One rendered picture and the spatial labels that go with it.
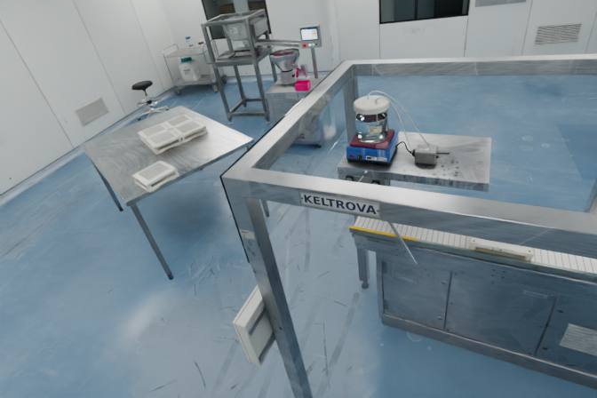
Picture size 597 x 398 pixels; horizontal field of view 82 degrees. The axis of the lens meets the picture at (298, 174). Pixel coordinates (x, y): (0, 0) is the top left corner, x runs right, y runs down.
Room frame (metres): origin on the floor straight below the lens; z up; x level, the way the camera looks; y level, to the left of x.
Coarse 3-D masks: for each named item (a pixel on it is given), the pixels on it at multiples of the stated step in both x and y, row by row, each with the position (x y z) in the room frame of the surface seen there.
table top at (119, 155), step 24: (144, 120) 3.60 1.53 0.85; (96, 144) 3.17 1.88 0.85; (120, 144) 3.06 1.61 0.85; (144, 144) 2.96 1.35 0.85; (192, 144) 2.77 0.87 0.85; (216, 144) 2.68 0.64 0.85; (240, 144) 2.60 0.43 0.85; (120, 168) 2.56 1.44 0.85; (144, 168) 2.48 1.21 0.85; (192, 168) 2.34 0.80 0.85; (120, 192) 2.17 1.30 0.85; (144, 192) 2.11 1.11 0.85
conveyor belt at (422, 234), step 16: (368, 224) 1.39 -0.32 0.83; (384, 224) 1.37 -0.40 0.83; (400, 224) 1.35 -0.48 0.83; (432, 240) 1.20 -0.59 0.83; (448, 240) 1.18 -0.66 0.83; (464, 240) 1.16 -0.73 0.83; (544, 256) 0.99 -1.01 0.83; (560, 256) 0.97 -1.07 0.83; (576, 256) 0.96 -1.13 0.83; (592, 272) 0.87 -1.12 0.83
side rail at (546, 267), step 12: (396, 240) 1.23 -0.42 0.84; (408, 240) 1.20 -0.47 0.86; (420, 240) 1.18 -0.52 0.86; (456, 252) 1.08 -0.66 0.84; (468, 252) 1.06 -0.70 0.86; (480, 252) 1.04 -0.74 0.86; (516, 264) 0.96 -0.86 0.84; (528, 264) 0.94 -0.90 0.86; (540, 264) 0.92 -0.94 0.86; (576, 276) 0.85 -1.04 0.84; (588, 276) 0.83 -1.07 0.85
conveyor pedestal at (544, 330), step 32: (384, 256) 1.31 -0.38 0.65; (384, 288) 1.31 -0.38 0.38; (416, 288) 1.22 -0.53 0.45; (448, 288) 1.14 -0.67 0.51; (480, 288) 1.06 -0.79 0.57; (512, 288) 1.00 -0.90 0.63; (384, 320) 1.32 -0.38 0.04; (416, 320) 1.22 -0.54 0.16; (448, 320) 1.13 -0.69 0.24; (480, 320) 1.05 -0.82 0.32; (512, 320) 0.98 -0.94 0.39; (544, 320) 0.91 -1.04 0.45; (576, 320) 0.86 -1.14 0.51; (480, 352) 1.04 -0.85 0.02; (512, 352) 0.95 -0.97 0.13; (544, 352) 0.89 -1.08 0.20; (576, 352) 0.83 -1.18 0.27
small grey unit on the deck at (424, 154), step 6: (420, 144) 1.29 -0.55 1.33; (414, 150) 1.27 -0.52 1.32; (420, 150) 1.24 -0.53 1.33; (426, 150) 1.23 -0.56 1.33; (432, 150) 1.23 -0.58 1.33; (414, 156) 1.26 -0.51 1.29; (420, 156) 1.23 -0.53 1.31; (426, 156) 1.22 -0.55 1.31; (432, 156) 1.21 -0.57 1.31; (438, 156) 1.22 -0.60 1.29; (420, 162) 1.23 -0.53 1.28; (426, 162) 1.22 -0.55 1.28; (432, 162) 1.21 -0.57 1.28
